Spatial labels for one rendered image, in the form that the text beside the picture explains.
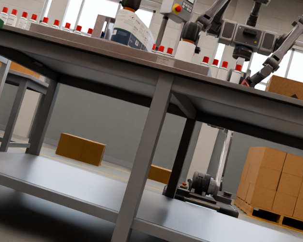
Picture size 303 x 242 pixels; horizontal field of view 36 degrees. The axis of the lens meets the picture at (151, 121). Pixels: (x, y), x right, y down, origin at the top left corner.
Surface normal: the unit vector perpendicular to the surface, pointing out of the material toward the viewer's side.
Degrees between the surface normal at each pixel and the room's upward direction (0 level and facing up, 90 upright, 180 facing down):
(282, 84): 90
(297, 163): 90
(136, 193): 90
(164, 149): 90
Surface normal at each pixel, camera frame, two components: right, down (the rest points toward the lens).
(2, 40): -0.18, -0.10
